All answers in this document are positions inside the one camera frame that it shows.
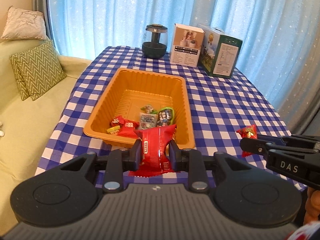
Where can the dark green carton box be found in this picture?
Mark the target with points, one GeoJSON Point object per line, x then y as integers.
{"type": "Point", "coordinates": [219, 52]}

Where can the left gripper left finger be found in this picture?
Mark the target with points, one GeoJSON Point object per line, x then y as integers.
{"type": "Point", "coordinates": [120, 161]}

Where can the green small snack packet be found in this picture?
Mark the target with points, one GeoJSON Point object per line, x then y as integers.
{"type": "Point", "coordinates": [148, 109]}

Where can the yellow green candy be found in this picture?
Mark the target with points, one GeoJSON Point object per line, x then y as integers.
{"type": "Point", "coordinates": [113, 130]}

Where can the white pink cushion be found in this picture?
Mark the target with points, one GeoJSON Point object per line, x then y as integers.
{"type": "Point", "coordinates": [24, 24]}

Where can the grey white snack packet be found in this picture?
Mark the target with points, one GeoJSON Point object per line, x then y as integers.
{"type": "Point", "coordinates": [147, 121]}

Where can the large red snack packet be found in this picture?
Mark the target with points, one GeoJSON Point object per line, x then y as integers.
{"type": "Point", "coordinates": [154, 160]}

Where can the light green sofa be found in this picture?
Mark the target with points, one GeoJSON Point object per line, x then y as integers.
{"type": "Point", "coordinates": [28, 124]}

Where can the grey drape curtain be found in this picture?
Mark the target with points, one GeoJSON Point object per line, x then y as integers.
{"type": "Point", "coordinates": [299, 107]}

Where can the green chevron cushion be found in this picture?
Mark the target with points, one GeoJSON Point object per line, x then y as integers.
{"type": "Point", "coordinates": [36, 70]}

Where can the long green snack packet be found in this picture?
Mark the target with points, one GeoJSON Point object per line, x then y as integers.
{"type": "Point", "coordinates": [166, 117]}

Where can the blue checkered tablecloth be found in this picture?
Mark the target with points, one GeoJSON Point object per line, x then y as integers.
{"type": "Point", "coordinates": [219, 107]}

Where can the beige product box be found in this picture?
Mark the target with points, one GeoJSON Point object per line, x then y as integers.
{"type": "Point", "coordinates": [187, 46]}

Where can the orange plastic tray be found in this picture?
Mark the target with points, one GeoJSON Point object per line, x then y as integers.
{"type": "Point", "coordinates": [128, 91]}

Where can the dark glass humidifier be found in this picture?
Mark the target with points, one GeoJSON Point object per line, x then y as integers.
{"type": "Point", "coordinates": [155, 41]}

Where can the blue star curtain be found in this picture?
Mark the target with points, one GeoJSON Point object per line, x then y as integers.
{"type": "Point", "coordinates": [277, 35]}

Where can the right hand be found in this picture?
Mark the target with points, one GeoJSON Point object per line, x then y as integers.
{"type": "Point", "coordinates": [312, 206]}

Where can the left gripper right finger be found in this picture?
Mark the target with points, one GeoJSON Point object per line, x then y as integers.
{"type": "Point", "coordinates": [190, 161]}

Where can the small red candy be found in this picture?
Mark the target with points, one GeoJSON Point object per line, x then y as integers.
{"type": "Point", "coordinates": [248, 132]}
{"type": "Point", "coordinates": [117, 121]}

